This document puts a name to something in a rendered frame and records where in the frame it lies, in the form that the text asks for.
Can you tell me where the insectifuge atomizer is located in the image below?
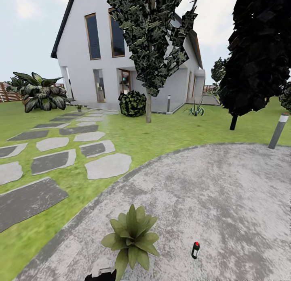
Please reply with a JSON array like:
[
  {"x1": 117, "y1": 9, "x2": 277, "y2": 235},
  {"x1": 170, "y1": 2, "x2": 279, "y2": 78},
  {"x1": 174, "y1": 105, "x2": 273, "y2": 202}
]
[{"x1": 191, "y1": 242, "x2": 200, "y2": 259}]

